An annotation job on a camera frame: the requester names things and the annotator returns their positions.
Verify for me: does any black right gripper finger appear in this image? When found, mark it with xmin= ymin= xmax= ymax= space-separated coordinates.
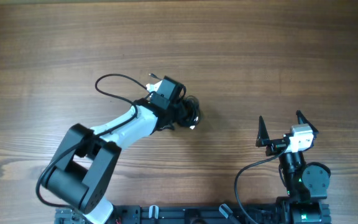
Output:
xmin=257 ymin=116 xmax=270 ymax=142
xmin=296 ymin=110 xmax=319 ymax=134

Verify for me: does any black USB cable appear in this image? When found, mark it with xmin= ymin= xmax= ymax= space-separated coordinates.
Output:
xmin=148 ymin=73 xmax=201 ymax=130

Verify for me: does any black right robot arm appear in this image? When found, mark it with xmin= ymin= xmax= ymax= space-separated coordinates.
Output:
xmin=255 ymin=111 xmax=332 ymax=224

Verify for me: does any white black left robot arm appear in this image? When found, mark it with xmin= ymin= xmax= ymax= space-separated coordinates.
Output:
xmin=35 ymin=77 xmax=200 ymax=223

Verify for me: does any black right camera cable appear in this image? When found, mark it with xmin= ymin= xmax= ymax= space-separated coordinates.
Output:
xmin=234 ymin=144 xmax=291 ymax=224

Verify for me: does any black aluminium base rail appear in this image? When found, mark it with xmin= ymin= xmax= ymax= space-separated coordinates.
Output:
xmin=55 ymin=202 xmax=332 ymax=224

